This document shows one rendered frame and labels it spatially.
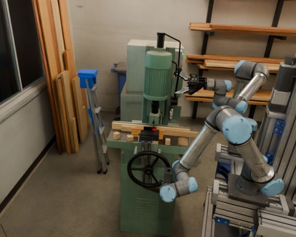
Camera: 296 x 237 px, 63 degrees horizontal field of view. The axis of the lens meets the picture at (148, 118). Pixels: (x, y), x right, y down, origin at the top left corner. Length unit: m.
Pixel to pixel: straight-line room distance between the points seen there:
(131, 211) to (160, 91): 1.04
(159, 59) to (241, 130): 0.73
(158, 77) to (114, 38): 2.53
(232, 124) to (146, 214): 1.27
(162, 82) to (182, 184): 0.70
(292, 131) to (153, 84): 0.87
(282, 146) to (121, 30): 3.05
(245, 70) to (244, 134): 0.84
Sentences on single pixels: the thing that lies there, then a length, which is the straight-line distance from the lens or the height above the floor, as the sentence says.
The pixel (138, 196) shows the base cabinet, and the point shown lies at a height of 0.41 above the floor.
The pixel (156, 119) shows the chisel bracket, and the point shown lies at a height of 1.04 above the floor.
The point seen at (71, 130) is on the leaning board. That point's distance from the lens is 3.15.
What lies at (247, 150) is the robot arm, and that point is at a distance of 1.22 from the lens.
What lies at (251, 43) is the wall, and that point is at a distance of 4.29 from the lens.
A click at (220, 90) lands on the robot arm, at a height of 1.32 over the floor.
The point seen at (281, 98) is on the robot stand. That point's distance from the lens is 1.61.
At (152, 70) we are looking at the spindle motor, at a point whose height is 1.40.
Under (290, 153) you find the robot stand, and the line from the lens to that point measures 1.68.
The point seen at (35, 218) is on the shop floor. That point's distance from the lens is 2.56.
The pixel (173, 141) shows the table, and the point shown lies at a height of 0.90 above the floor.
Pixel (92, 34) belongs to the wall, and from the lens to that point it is 4.13.
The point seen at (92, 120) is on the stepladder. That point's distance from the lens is 2.59.
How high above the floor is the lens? 1.79
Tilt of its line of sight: 25 degrees down
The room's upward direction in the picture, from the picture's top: 3 degrees clockwise
